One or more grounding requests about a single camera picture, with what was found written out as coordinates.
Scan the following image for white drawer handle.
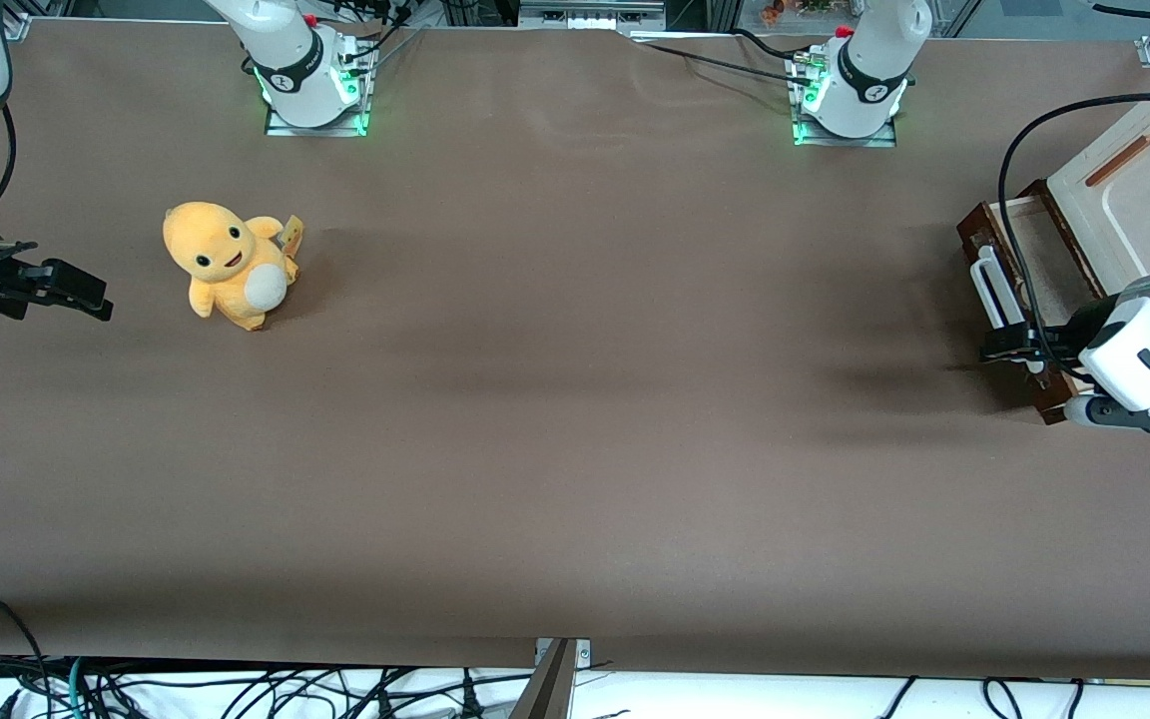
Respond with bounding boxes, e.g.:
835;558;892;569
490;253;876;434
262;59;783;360
969;245;1047;375

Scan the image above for dark wood drawer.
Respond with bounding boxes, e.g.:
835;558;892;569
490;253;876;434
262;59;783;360
956;178;1135;427

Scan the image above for cream drawer front panel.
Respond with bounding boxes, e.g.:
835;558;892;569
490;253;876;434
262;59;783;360
1047;100;1150;301

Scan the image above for yellow plush toy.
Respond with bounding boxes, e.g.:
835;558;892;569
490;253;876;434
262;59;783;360
162;201;305;333

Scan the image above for brown table cover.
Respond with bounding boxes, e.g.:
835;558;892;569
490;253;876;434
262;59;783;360
0;18;1150;682

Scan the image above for grey metal rack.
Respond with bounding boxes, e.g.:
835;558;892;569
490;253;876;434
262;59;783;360
518;0;668;31

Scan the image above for dark metal beam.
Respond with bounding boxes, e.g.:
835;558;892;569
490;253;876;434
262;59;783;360
508;639;578;719

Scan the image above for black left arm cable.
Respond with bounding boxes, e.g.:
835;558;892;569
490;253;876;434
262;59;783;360
997;93;1150;375

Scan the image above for brown wooden drawer handle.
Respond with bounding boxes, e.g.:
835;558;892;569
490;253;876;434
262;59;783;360
1087;135;1150;189

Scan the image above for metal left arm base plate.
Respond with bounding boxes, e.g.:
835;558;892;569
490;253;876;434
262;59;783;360
791;50;898;149

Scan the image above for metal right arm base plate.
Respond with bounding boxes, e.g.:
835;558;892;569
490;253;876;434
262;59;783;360
264;38;376;138

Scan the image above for long black table cable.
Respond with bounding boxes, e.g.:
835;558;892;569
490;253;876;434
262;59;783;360
630;38;818;89

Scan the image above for silver metal bracket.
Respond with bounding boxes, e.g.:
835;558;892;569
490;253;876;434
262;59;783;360
535;637;592;668

